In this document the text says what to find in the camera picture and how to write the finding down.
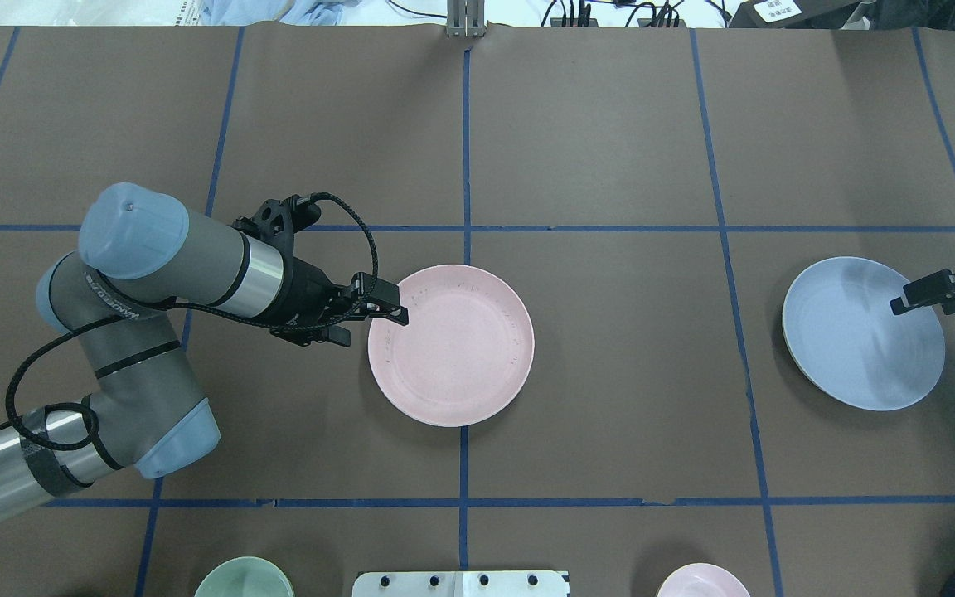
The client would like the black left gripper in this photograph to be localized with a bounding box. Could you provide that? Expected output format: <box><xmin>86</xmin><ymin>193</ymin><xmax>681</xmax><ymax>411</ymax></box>
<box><xmin>234</xmin><ymin>194</ymin><xmax>410</xmax><ymax>347</ymax></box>

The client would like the pink plate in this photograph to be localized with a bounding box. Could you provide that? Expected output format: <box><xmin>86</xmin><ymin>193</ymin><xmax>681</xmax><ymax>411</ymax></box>
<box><xmin>367</xmin><ymin>265</ymin><xmax>536</xmax><ymax>428</ymax></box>

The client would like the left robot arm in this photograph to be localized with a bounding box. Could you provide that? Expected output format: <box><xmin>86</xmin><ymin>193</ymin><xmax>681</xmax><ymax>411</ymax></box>
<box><xmin>0</xmin><ymin>182</ymin><xmax>409</xmax><ymax>522</ymax></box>

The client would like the green plate under blue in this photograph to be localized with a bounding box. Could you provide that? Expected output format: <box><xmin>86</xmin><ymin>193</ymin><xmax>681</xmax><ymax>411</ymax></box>
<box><xmin>780</xmin><ymin>311</ymin><xmax>826</xmax><ymax>392</ymax></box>

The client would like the green bowl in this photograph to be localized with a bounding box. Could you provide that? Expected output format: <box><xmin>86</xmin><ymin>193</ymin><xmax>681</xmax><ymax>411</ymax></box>
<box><xmin>194</xmin><ymin>556</ymin><xmax>295</xmax><ymax>596</ymax></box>

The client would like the black box with label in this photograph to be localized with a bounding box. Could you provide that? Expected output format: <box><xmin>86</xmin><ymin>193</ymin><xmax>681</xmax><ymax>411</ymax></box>
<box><xmin>728</xmin><ymin>1</ymin><xmax>863</xmax><ymax>30</ymax></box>

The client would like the light blue cloth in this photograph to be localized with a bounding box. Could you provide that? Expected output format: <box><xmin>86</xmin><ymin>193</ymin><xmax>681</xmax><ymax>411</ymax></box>
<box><xmin>198</xmin><ymin>1</ymin><xmax>359</xmax><ymax>26</ymax></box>

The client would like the pink bowl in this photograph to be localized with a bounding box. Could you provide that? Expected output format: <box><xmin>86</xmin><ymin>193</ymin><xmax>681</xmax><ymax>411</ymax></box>
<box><xmin>656</xmin><ymin>563</ymin><xmax>750</xmax><ymax>596</ymax></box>

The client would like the clear plastic bag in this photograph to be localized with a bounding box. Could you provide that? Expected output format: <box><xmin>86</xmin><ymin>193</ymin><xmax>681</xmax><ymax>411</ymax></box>
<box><xmin>51</xmin><ymin>1</ymin><xmax>205</xmax><ymax>27</ymax></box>

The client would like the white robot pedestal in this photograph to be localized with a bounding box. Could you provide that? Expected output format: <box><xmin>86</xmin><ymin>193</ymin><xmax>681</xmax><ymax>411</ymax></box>
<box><xmin>351</xmin><ymin>570</ymin><xmax>571</xmax><ymax>596</ymax></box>

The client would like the aluminium frame post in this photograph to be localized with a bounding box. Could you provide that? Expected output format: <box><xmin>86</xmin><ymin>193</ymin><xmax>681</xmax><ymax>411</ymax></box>
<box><xmin>446</xmin><ymin>0</ymin><xmax>487</xmax><ymax>38</ymax></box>

